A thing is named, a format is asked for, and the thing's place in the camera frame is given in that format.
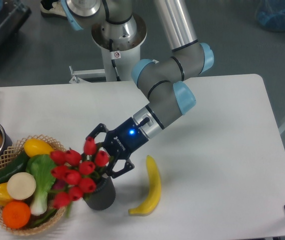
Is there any green bok choy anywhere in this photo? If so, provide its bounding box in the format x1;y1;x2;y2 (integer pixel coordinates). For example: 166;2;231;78
26;154;56;216

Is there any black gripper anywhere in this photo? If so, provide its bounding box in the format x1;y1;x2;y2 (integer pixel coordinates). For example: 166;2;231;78
85;117;150;179

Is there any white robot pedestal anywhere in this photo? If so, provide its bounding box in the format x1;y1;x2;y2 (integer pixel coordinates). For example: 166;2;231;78
68;12;148;84

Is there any red tulip bouquet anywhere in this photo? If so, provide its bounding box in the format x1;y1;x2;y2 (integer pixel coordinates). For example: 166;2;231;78
50;138;112;210

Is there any green bean pod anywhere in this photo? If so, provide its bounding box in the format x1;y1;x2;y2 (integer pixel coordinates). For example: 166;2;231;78
28;208;58;229

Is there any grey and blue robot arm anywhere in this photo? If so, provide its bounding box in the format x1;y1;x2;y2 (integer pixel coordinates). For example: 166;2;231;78
61;0;214;178

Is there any woven wicker basket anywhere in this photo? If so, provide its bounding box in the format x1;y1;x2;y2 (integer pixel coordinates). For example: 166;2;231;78
0;134;66;237

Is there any yellow squash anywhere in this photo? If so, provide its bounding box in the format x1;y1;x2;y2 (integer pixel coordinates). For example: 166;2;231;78
23;138;54;158

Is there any dark grey ribbed vase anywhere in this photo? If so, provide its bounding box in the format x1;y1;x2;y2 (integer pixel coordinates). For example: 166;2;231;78
85;176;116;211

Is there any yellow banana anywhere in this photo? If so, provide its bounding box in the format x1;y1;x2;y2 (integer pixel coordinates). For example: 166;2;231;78
128;155;162;216

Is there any yellow bell pepper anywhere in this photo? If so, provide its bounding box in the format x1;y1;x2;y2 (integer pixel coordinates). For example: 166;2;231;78
0;182;14;207

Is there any orange fruit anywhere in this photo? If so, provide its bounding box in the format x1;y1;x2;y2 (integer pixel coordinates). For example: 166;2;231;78
2;201;31;229

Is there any dark green cucumber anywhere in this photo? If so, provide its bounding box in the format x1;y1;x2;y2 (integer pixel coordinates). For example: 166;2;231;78
0;150;30;184

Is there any purple sweet potato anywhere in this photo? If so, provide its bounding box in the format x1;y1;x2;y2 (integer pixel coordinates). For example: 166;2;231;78
51;179;66;190

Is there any black cable on pedestal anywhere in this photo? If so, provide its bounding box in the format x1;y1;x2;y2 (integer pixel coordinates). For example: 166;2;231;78
108;38;122;82

